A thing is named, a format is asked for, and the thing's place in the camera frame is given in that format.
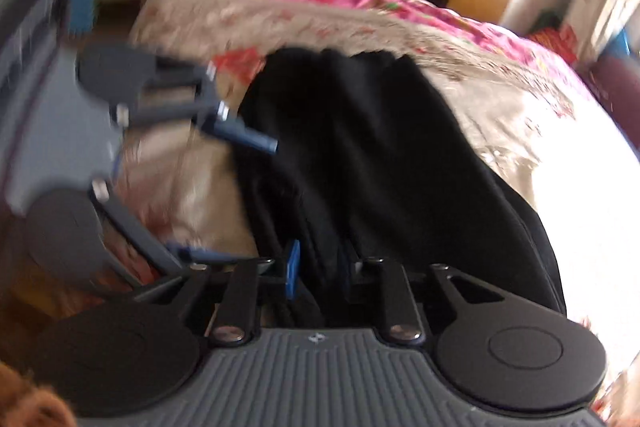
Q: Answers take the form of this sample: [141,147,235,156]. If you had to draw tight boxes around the black pants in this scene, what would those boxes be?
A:
[233,48,566,327]

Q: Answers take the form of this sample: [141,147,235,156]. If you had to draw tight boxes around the floral satin bedspread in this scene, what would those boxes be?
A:
[112,0,640,417]

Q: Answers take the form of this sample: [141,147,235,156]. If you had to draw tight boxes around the red shopping bag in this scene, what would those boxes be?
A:
[527,26,577,66]

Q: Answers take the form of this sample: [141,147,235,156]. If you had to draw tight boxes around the maroon upholstered bench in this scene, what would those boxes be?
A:
[576,53,640,150]

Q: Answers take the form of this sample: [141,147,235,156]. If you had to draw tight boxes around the blue plastic bag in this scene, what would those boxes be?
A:
[601,28,631,57]

